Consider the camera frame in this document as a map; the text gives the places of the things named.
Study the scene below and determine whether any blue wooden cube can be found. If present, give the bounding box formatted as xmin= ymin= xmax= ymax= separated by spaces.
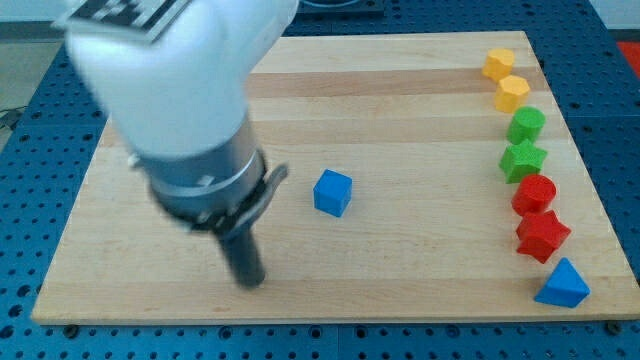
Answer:
xmin=313 ymin=169 xmax=353 ymax=217

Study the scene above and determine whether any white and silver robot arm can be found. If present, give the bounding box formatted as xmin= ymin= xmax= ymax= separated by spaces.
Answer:
xmin=57 ymin=0 xmax=298 ymax=227

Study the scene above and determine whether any light wooden board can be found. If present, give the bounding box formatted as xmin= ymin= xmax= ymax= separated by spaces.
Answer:
xmin=31 ymin=31 xmax=639 ymax=325

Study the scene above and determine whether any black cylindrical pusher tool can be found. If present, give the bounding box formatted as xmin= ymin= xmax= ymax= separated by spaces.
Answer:
xmin=218 ymin=230 xmax=266 ymax=289

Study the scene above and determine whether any green wooden star block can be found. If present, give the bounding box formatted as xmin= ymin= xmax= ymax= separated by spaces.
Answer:
xmin=499 ymin=139 xmax=548 ymax=184

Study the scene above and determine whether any yellow wooden hexagon block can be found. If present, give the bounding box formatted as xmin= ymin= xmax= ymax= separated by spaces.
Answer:
xmin=494 ymin=75 xmax=531 ymax=113

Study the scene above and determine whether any yellow wooden heart block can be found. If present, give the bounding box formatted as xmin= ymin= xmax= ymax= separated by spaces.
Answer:
xmin=481 ymin=48 xmax=515 ymax=82

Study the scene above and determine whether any green wooden cylinder block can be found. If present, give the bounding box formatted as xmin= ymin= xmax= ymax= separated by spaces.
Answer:
xmin=506 ymin=106 xmax=546 ymax=145

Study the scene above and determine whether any red wooden cylinder block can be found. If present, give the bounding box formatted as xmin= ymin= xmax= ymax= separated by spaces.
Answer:
xmin=511 ymin=174 xmax=557 ymax=216

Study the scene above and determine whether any red wooden star block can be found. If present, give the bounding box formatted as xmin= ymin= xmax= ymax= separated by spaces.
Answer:
xmin=516 ymin=210 xmax=572 ymax=264

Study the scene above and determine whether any black and white fiducial tag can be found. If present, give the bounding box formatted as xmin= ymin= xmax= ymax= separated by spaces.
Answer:
xmin=52 ymin=0 xmax=191 ymax=44

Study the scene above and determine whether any blue wooden triangle block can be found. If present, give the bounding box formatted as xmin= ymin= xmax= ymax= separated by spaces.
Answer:
xmin=534 ymin=257 xmax=591 ymax=308

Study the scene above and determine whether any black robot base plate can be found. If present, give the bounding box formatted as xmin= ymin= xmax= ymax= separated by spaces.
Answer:
xmin=297 ymin=0 xmax=385 ymax=15

